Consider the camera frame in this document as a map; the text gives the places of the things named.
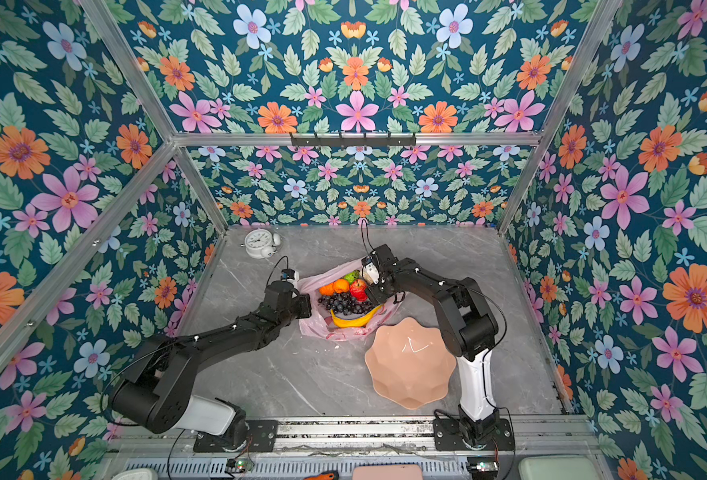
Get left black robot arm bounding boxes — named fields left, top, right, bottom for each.
left=108, top=280, right=312, bottom=436

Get pale green box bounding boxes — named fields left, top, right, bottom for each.
left=517, top=456, right=601, bottom=480

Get fake beige garlic bulb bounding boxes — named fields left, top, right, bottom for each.
left=361, top=263, right=379, bottom=284

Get fake green apple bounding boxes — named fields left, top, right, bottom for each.
left=343, top=270, right=361, bottom=285

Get fake purple grapes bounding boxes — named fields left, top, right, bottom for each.
left=318, top=292, right=375, bottom=318

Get fake orange tangerine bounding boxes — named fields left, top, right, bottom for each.
left=319, top=282, right=336, bottom=296

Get white alarm clock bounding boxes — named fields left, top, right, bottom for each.
left=244, top=228, right=282, bottom=260

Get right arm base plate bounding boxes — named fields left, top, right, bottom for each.
left=433, top=417, right=515, bottom=452

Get white object bottom left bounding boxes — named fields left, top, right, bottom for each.
left=112, top=468, right=159, bottom=480

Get aluminium mounting rail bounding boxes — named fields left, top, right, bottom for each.
left=108, top=413, right=599, bottom=457

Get black hook rail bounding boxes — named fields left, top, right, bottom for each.
left=290, top=133, right=417, bottom=148

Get orange tool handle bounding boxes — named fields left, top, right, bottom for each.
left=304, top=471, right=340, bottom=480

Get pink wavy bowl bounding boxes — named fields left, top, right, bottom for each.
left=365, top=317, right=457, bottom=410

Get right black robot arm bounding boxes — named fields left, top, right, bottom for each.
left=361, top=244, right=501, bottom=448

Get fake red apple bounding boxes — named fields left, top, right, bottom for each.
left=349, top=278, right=369, bottom=302

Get pink plastic bag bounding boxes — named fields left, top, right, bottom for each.
left=299, top=260, right=399, bottom=342

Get fake yellow banana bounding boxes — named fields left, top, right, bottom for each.
left=330, top=305, right=383, bottom=328

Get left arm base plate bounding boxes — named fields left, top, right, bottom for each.
left=194, top=419, right=279, bottom=453

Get pink box at bottom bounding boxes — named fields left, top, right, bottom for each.
left=352, top=464, right=423, bottom=480

